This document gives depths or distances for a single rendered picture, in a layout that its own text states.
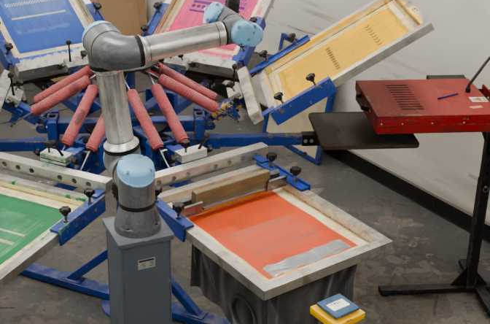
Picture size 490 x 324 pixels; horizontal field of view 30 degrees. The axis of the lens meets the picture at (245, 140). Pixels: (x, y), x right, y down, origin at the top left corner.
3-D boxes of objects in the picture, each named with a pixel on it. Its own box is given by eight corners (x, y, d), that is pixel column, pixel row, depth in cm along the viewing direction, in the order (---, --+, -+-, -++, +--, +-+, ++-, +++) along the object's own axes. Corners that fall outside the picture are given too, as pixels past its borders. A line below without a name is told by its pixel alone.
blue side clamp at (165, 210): (194, 238, 340) (194, 222, 337) (182, 242, 337) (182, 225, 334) (152, 206, 362) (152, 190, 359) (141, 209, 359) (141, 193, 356)
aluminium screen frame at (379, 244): (391, 249, 333) (393, 241, 332) (263, 301, 302) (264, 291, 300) (262, 169, 391) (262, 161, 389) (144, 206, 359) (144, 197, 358)
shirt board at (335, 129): (397, 125, 459) (398, 110, 456) (418, 160, 422) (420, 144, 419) (128, 130, 445) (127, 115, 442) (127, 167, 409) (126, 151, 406)
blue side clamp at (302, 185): (310, 199, 370) (310, 184, 367) (300, 203, 367) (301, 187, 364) (265, 171, 392) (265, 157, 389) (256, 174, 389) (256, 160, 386)
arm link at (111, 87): (116, 195, 294) (87, 35, 270) (103, 175, 307) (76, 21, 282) (151, 184, 298) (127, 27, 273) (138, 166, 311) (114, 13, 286)
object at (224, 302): (276, 349, 331) (280, 273, 318) (257, 357, 327) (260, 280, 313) (206, 290, 365) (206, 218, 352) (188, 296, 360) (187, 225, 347)
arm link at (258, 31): (249, 18, 290) (270, 31, 295) (235, 12, 300) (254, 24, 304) (238, 40, 291) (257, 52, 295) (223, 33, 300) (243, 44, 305)
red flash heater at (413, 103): (472, 98, 460) (475, 75, 455) (505, 135, 418) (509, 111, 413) (354, 100, 454) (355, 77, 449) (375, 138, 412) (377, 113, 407)
